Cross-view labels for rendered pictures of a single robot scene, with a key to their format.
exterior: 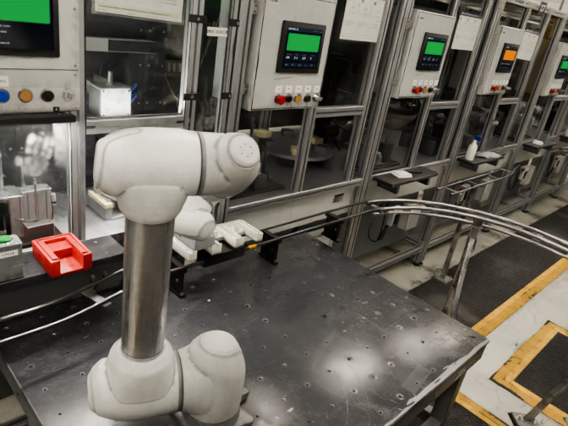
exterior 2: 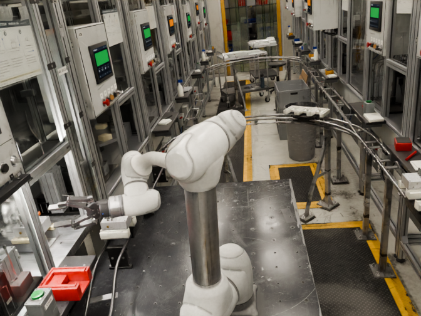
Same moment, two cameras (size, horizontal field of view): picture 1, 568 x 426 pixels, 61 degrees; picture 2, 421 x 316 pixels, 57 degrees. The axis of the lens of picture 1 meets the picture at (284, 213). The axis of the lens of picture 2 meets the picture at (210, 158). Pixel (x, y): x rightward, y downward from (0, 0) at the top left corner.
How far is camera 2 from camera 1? 0.85 m
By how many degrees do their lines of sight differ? 31
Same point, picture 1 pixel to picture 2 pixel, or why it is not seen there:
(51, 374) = not seen: outside the picture
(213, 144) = (222, 122)
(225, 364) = (245, 257)
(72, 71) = (9, 141)
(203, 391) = (244, 280)
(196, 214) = (149, 193)
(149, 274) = (215, 221)
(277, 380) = not seen: hidden behind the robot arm
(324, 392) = (264, 250)
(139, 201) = (212, 175)
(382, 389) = (282, 229)
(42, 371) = not seen: outside the picture
